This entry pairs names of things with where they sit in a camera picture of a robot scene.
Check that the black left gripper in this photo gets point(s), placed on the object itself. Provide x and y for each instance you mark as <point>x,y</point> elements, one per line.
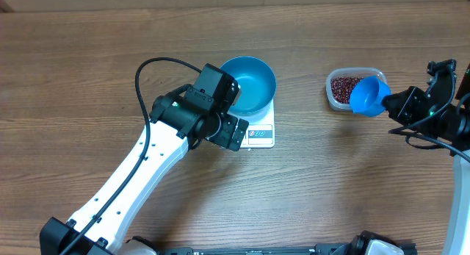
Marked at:
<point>224,139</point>

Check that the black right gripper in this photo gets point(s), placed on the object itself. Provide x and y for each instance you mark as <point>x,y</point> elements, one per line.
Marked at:
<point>405,103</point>

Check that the blue plastic measuring scoop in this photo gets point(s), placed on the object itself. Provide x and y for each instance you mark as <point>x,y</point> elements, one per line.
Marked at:
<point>366,98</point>

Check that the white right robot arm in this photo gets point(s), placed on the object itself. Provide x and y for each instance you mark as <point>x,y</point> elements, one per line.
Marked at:
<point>440,116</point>

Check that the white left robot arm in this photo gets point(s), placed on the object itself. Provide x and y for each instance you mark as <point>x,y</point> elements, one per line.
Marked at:
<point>178,122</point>

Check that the white digital kitchen scale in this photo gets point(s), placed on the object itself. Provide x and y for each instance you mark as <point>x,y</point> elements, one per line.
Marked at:
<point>261,129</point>

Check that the teal metal bowl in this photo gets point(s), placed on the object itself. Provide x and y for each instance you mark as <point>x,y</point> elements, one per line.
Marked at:
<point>256,80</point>

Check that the clear plastic container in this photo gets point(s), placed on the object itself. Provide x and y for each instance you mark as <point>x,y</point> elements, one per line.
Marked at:
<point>355,72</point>

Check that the red beans in container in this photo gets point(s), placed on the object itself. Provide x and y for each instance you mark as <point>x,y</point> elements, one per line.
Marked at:
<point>342,88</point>

